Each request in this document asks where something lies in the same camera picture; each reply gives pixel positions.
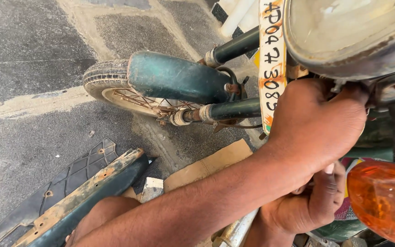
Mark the person's right hand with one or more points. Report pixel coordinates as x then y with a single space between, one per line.
303 209

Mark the person's left hand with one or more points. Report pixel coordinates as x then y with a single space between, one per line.
314 130

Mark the person's left fingers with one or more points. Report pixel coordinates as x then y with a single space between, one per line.
350 99

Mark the green motorcycle body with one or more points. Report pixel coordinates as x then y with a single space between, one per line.
372 140

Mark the round motorcycle headlight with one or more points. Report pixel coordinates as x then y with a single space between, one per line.
348 34

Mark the rusty white number plate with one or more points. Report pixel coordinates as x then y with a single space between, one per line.
272 58

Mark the orange turn indicator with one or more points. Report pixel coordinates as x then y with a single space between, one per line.
382 202

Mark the colourful printed cloth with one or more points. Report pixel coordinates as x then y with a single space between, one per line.
350 207

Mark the black fork tube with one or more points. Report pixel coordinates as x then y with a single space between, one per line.
238 46
231 110

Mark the white pipes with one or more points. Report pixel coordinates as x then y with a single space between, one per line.
240 13

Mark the brown cardboard piece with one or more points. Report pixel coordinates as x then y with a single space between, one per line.
204 168

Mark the green motorcycle mudguard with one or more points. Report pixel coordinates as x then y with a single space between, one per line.
177 77

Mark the chrome metal part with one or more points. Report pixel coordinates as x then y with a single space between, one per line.
235 231

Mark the white stone block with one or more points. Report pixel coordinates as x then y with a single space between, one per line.
152 189

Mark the spoked motorcycle wheel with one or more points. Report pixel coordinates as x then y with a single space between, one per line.
105 82

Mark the rusty green side panel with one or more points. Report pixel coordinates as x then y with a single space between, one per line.
91 194

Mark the black ribbed plastic panel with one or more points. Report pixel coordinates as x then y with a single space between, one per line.
67 181

